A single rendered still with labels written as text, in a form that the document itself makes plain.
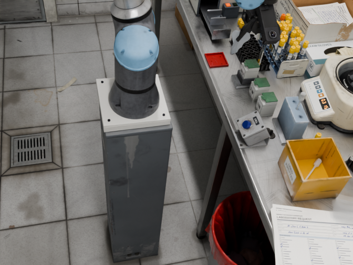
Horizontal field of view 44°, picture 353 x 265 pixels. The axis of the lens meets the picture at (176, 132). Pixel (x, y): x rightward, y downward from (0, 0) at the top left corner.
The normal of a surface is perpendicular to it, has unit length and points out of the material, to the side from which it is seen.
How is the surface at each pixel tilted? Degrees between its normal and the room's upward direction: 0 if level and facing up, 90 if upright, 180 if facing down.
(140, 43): 7
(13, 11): 90
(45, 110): 0
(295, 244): 1
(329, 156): 90
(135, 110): 72
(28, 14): 90
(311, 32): 91
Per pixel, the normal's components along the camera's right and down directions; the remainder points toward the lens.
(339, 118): -0.67, 0.53
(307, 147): 0.16, 0.76
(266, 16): 0.21, -0.18
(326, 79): -0.99, 0.00
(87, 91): 0.08, -0.65
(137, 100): 0.22, 0.53
